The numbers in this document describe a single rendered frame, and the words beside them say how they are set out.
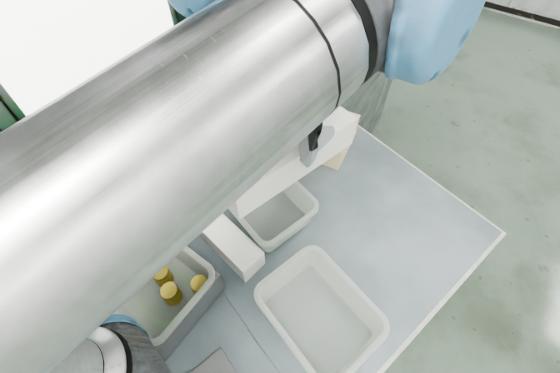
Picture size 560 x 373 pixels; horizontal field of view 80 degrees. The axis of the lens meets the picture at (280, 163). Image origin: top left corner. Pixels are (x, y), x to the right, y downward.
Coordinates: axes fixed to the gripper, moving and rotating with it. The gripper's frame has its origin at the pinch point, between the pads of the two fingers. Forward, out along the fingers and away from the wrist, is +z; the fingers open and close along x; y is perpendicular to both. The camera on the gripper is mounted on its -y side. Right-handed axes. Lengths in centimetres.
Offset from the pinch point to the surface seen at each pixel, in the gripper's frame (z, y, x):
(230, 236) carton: 28.2, -9.8, 7.2
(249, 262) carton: 28.2, -10.0, -0.2
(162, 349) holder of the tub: 28.2, -31.5, -3.5
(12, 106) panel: 3, -32, 44
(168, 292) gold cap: 27.9, -26.0, 4.6
